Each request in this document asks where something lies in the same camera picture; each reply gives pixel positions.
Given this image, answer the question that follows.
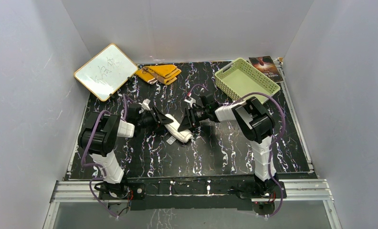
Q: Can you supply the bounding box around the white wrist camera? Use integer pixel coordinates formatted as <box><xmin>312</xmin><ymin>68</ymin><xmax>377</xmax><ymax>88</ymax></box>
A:
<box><xmin>184</xmin><ymin>96</ymin><xmax>196</xmax><ymax>109</ymax></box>
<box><xmin>139</xmin><ymin>99</ymin><xmax>151</xmax><ymax>113</ymax></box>

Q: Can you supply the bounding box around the dark book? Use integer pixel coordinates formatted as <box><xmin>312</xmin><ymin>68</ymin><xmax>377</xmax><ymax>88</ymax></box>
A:
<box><xmin>249</xmin><ymin>56</ymin><xmax>283</xmax><ymax>83</ymax></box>

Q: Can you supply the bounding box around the aluminium frame rail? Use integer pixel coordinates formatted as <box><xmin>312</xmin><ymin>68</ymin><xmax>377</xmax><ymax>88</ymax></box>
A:
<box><xmin>51</xmin><ymin>177</ymin><xmax>333</xmax><ymax>202</ymax></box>

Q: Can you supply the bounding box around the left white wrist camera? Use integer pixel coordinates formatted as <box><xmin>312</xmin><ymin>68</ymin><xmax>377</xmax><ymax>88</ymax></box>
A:
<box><xmin>139</xmin><ymin>99</ymin><xmax>151</xmax><ymax>113</ymax></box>

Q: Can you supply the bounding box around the wood framed whiteboard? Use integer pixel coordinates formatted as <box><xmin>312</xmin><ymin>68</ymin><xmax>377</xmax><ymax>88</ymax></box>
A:
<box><xmin>73</xmin><ymin>43</ymin><xmax>138</xmax><ymax>102</ymax></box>

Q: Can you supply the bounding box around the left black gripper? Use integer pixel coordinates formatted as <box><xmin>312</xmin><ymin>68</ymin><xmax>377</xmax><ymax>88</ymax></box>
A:
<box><xmin>138</xmin><ymin>107</ymin><xmax>173</xmax><ymax>132</ymax></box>

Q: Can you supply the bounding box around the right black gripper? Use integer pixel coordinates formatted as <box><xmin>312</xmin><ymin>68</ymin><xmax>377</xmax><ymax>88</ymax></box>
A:
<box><xmin>178</xmin><ymin>107</ymin><xmax>209</xmax><ymax>132</ymax></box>

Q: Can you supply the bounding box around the white towel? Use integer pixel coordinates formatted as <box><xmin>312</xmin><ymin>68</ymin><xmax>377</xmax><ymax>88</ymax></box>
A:
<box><xmin>162</xmin><ymin>114</ymin><xmax>194</xmax><ymax>146</ymax></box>

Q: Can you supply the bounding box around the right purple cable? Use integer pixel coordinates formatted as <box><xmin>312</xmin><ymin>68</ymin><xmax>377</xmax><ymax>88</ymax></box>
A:
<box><xmin>187</xmin><ymin>83</ymin><xmax>287</xmax><ymax>218</ymax></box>

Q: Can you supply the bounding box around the green plastic basket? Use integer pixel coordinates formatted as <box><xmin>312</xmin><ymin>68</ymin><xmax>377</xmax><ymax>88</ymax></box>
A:
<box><xmin>215</xmin><ymin>58</ymin><xmax>281</xmax><ymax>101</ymax></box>

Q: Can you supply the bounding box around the orange towel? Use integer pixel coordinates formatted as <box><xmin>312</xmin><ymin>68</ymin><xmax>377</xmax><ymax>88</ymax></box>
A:
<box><xmin>135</xmin><ymin>64</ymin><xmax>181</xmax><ymax>85</ymax></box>

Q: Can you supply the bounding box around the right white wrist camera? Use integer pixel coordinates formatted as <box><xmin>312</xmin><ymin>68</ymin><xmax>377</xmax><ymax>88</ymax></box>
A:
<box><xmin>184</xmin><ymin>96</ymin><xmax>196</xmax><ymax>109</ymax></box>

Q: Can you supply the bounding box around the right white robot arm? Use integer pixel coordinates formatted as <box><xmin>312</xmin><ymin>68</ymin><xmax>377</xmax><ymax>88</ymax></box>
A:
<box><xmin>178</xmin><ymin>95</ymin><xmax>277</xmax><ymax>198</ymax></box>

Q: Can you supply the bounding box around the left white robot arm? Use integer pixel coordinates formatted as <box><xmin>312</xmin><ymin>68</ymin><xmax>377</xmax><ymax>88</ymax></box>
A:
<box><xmin>78</xmin><ymin>103</ymin><xmax>173</xmax><ymax>198</ymax></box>

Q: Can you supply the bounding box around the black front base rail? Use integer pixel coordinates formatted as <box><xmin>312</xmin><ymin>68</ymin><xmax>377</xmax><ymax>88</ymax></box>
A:
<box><xmin>128</xmin><ymin>175</ymin><xmax>256</xmax><ymax>210</ymax></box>

